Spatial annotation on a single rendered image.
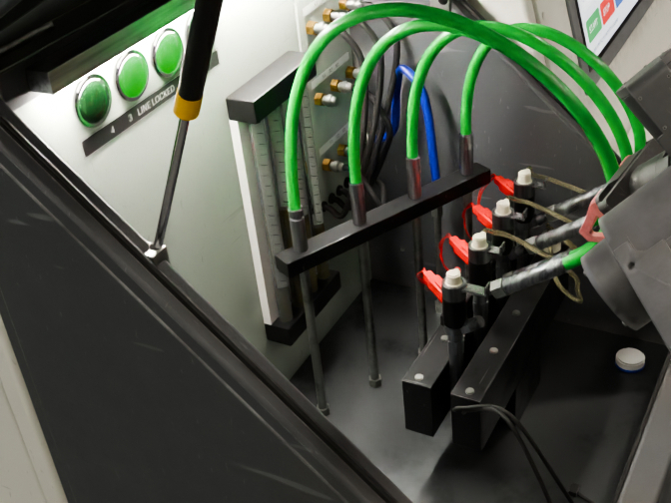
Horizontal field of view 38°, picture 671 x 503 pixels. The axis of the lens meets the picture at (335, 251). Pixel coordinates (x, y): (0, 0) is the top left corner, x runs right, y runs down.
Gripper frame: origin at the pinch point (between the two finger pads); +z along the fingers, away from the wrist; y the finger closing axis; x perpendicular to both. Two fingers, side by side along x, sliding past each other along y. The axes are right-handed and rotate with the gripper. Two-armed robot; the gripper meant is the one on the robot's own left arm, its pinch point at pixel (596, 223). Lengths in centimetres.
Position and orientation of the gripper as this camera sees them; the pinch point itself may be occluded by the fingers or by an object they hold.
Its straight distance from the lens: 101.3
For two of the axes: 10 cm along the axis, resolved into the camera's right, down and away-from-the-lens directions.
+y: -6.1, 6.5, -4.6
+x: 7.1, 7.0, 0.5
